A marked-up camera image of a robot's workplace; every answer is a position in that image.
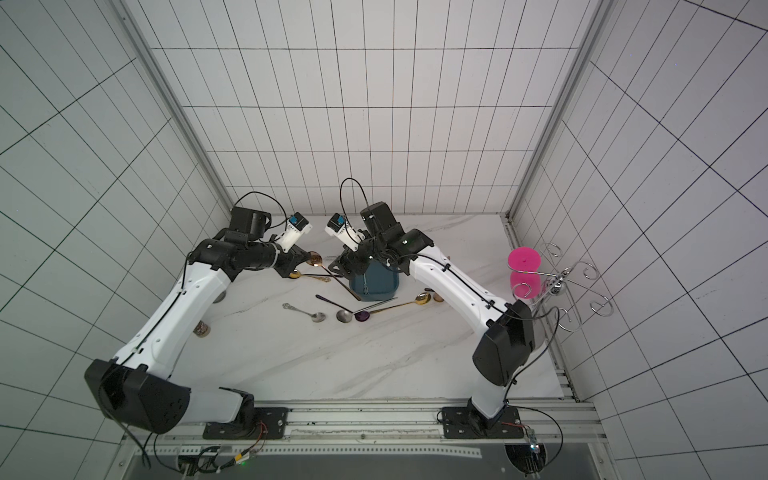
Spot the gold ornate handle spoon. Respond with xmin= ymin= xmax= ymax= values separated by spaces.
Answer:
xmin=289 ymin=270 xmax=331 ymax=283

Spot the copper round spoon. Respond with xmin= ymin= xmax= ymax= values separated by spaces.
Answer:
xmin=306 ymin=251 xmax=362 ymax=301

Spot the teal plastic storage box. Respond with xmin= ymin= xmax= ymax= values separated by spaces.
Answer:
xmin=349 ymin=261 xmax=400 ymax=302

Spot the purple iridescent spoon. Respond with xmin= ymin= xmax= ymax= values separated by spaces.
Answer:
xmin=315 ymin=294 xmax=371 ymax=323

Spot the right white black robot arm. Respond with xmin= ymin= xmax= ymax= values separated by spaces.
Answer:
xmin=325 ymin=224 xmax=535 ymax=438

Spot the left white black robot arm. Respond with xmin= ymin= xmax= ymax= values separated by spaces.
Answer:
xmin=84 ymin=239 xmax=311 ymax=438

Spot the small ornate silver spoon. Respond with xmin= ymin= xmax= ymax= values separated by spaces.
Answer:
xmin=282 ymin=303 xmax=326 ymax=323

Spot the rose gold long spoon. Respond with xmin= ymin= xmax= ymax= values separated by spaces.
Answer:
xmin=424 ymin=288 xmax=444 ymax=303

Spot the silver matte round spoon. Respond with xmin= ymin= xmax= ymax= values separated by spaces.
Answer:
xmin=335 ymin=297 xmax=396 ymax=323

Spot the small brown spice jar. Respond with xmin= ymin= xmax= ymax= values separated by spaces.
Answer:
xmin=193 ymin=321 xmax=211 ymax=338

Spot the pink plastic cup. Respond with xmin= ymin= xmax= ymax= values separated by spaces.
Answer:
xmin=507 ymin=247 xmax=542 ymax=299

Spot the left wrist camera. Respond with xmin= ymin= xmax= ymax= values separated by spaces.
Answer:
xmin=229 ymin=206 xmax=313 ymax=253

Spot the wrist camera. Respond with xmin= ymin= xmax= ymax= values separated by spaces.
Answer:
xmin=325 ymin=201 xmax=404 ymax=252
xmin=229 ymin=206 xmax=313 ymax=253

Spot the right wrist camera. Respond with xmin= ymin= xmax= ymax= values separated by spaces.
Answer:
xmin=325 ymin=201 xmax=404 ymax=252

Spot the chrome wire cup rack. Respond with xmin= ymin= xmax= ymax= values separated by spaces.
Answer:
xmin=512 ymin=242 xmax=615 ymax=333

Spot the aluminium mounting rail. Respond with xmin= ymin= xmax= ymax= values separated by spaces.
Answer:
xmin=113 ymin=398 xmax=607 ymax=471

